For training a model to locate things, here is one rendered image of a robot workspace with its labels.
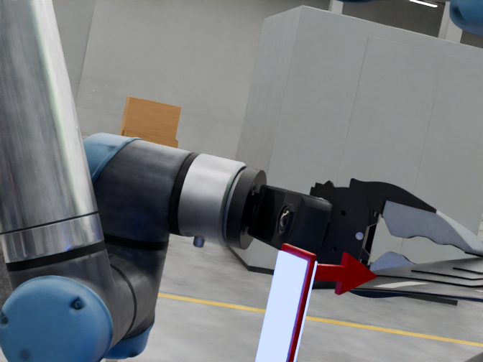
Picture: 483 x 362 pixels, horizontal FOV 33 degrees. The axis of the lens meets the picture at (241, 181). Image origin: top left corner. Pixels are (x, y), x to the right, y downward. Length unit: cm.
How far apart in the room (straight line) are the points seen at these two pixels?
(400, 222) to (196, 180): 17
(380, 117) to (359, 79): 37
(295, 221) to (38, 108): 20
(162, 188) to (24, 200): 14
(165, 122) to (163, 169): 800
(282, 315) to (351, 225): 24
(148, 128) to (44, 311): 811
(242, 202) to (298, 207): 9
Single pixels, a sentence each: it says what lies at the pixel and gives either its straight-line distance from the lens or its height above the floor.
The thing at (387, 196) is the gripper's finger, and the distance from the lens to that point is 66.
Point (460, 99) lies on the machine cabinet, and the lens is 728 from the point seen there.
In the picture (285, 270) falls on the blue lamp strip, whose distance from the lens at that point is 43.
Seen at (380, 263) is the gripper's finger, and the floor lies 116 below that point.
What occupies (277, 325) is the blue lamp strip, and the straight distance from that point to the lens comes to 44.
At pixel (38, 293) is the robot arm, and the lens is 58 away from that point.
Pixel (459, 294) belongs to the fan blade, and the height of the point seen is 118.
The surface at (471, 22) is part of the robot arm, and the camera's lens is 44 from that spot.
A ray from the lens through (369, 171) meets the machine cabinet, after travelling 699.
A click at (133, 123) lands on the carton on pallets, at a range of 865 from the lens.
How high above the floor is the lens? 125
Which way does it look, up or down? 4 degrees down
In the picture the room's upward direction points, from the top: 12 degrees clockwise
